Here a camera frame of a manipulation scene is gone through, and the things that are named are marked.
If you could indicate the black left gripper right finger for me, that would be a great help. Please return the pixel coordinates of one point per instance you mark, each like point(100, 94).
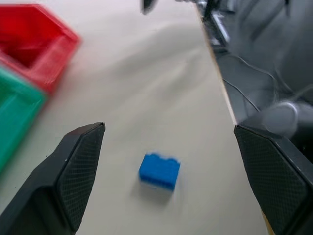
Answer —
point(274, 176)

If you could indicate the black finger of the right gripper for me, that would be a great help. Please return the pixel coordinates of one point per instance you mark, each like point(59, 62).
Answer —
point(147, 6)

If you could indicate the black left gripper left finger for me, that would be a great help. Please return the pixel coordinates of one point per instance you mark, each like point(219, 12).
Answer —
point(61, 181)

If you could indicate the silver robot body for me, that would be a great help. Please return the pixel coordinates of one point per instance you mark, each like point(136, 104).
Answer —
point(281, 117)

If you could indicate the green plastic bin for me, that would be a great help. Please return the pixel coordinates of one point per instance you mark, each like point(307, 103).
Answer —
point(14, 115)

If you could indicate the blue toy building block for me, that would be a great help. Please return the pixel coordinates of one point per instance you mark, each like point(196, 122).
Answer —
point(159, 171)

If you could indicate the red plastic bin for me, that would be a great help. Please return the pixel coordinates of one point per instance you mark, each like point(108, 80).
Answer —
point(36, 46)

